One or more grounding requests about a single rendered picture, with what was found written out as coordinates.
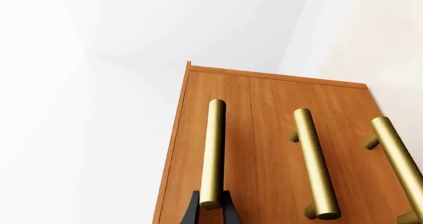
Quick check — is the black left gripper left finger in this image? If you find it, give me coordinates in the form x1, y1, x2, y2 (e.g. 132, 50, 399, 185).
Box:
178, 190, 201, 224

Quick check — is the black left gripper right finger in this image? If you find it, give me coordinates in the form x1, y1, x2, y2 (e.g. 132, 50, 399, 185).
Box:
222, 190, 244, 224

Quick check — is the wooden cabinet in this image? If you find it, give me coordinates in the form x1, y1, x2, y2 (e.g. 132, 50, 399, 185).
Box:
152, 59, 423, 224

